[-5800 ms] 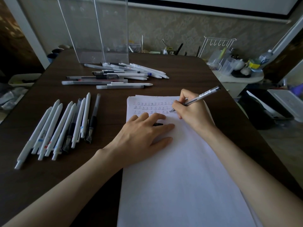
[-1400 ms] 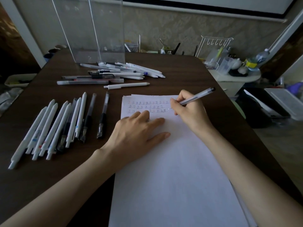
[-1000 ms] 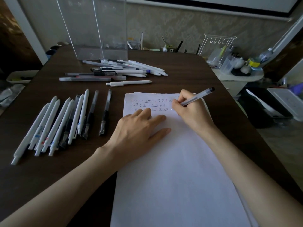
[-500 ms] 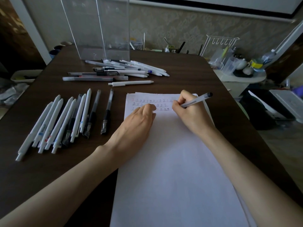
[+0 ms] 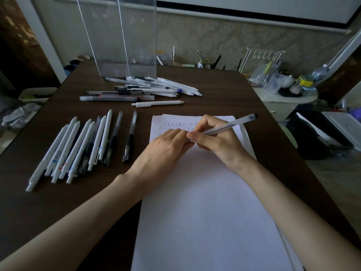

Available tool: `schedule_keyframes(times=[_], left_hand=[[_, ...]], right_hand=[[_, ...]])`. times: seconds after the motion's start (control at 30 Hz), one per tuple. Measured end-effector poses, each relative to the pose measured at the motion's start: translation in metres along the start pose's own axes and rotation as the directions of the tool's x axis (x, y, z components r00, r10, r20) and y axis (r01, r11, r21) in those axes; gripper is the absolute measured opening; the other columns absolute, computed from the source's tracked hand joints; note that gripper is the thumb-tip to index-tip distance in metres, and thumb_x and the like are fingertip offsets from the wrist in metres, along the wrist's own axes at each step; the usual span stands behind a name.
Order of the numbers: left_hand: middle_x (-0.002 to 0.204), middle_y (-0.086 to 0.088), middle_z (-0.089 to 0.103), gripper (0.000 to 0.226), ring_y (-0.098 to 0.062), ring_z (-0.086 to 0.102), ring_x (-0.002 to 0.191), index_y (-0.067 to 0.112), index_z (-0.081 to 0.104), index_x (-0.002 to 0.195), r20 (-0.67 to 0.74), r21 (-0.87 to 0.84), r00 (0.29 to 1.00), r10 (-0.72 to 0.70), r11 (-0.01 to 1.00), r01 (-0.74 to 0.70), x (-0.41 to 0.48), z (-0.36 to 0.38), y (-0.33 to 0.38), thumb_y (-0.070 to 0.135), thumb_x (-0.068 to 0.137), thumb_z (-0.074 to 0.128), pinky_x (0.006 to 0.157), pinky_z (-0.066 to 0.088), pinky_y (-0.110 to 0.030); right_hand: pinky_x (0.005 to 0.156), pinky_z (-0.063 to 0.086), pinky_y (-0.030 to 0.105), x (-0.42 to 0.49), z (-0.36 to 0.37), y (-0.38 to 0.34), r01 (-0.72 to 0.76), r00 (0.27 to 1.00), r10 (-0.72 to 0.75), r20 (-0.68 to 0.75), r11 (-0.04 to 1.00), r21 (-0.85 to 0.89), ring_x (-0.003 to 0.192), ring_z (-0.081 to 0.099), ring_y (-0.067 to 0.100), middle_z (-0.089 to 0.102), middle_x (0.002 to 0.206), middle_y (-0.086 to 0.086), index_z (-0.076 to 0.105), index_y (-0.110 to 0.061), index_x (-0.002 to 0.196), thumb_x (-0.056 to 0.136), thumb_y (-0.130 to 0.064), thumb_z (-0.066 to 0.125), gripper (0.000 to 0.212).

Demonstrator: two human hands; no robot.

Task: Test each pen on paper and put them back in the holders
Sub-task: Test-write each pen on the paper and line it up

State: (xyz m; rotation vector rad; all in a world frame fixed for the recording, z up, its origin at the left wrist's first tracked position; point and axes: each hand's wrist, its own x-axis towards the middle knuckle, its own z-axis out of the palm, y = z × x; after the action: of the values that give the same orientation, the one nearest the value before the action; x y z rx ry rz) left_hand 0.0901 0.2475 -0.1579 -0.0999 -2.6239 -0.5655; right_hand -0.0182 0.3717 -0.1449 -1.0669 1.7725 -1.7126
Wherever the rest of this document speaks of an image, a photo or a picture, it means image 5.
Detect person's right hand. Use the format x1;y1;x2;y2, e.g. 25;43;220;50
186;114;257;175

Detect person's left hand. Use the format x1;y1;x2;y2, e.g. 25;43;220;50
124;128;195;192

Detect translucent grey pen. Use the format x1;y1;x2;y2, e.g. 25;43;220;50
197;113;259;136

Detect pile of pens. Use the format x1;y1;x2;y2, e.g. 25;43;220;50
79;75;203;108

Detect stack of white paper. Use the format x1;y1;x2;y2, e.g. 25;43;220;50
131;114;305;271

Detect person's left forearm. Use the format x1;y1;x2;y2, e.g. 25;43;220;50
0;173;144;271

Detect person's right forearm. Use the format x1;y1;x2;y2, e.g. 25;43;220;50
237;162;361;271

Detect white low cabinet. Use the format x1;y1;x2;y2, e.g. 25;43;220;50
252;86;319;121

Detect clear plastic measuring jug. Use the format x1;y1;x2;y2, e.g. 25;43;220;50
264;72;284;95

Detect black round tray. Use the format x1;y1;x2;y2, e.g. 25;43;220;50
278;88;302;98

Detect black bag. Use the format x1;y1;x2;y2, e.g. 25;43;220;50
286;110;355;160

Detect black router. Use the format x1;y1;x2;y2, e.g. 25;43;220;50
212;55;243;72

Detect yellow green container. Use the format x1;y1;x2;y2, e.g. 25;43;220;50
297;76;314;88

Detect clear plastic bottle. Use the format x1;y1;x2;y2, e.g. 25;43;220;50
311;64;330;82

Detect group of colourful cups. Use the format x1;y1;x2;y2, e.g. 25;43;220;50
63;55;91;77

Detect beige plastic bin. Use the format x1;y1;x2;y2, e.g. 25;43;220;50
18;87;58;104

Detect white projector screen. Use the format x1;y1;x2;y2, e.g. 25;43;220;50
156;0;361;34

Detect white wire hook rack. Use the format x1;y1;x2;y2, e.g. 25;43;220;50
238;47;285;88

